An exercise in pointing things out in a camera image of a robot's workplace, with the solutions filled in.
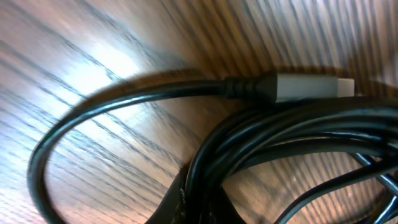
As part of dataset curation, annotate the thin black braided cable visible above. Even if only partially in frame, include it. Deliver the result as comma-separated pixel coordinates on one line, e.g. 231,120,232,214
27,73,355,224

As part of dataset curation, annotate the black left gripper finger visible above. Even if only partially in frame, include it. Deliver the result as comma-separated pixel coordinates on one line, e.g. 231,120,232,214
146,170,246,224

